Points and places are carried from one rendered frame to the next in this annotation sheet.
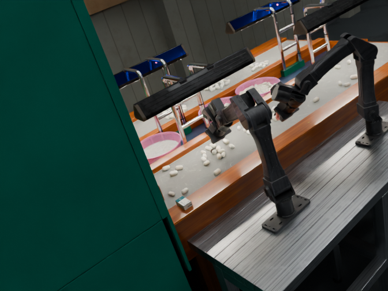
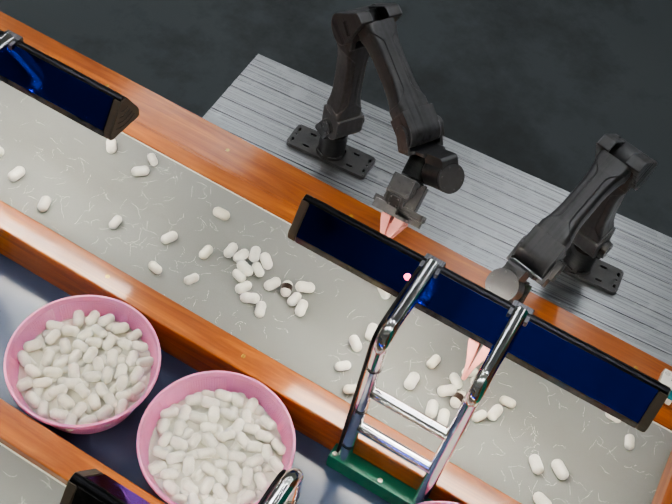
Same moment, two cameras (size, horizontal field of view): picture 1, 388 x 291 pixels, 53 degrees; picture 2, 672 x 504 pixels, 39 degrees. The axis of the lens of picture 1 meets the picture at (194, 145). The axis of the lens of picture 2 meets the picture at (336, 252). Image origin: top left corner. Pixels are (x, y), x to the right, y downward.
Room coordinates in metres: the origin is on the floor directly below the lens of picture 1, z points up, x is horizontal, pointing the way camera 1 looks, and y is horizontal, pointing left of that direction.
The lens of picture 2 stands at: (2.37, 0.38, 2.24)
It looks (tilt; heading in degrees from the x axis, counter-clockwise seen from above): 52 degrees down; 227
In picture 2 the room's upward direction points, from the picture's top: 13 degrees clockwise
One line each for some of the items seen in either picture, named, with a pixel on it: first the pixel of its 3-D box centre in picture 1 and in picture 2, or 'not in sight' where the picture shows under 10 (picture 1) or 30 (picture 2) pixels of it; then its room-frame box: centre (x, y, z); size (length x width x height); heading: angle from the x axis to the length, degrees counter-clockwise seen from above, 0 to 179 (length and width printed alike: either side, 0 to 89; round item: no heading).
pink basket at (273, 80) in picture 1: (258, 93); (85, 371); (2.12, -0.46, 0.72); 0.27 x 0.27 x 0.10
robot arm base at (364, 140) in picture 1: (373, 126); (332, 140); (1.40, -0.75, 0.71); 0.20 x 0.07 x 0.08; 121
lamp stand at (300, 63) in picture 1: (278, 37); not in sight; (2.49, -0.75, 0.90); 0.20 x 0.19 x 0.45; 117
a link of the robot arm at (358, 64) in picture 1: (365, 81); (349, 75); (1.40, -0.73, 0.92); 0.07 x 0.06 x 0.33; 176
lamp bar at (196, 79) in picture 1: (196, 81); (473, 301); (1.62, -0.10, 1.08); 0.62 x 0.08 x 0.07; 117
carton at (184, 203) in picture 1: (183, 202); (667, 386); (1.21, 0.10, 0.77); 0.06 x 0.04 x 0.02; 27
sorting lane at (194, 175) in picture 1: (288, 109); (244, 272); (1.76, -0.51, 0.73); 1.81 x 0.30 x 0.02; 117
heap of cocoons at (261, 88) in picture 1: (258, 94); (86, 373); (2.12, -0.46, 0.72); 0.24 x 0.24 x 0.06
